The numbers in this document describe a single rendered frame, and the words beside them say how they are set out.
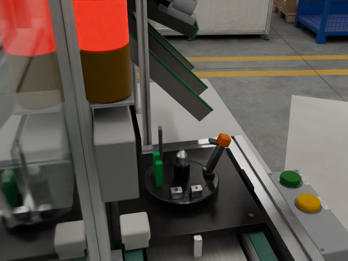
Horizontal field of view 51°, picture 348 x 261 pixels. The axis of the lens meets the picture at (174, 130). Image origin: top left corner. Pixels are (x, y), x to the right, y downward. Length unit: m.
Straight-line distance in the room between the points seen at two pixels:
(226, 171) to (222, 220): 0.14
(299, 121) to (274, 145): 1.50
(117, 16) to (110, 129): 0.10
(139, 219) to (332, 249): 0.31
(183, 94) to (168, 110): 0.36
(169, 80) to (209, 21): 4.00
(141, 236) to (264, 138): 2.21
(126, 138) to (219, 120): 0.82
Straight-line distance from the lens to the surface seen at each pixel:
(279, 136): 2.79
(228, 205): 0.66
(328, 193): 0.92
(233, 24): 4.85
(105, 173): 0.34
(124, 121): 0.36
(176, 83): 0.82
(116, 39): 0.33
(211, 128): 1.09
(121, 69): 0.34
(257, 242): 0.64
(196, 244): 0.61
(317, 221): 0.69
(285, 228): 0.66
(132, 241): 0.60
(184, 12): 0.80
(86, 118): 0.36
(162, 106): 1.21
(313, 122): 1.20
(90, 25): 0.32
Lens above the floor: 1.41
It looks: 31 degrees down
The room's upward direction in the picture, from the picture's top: straight up
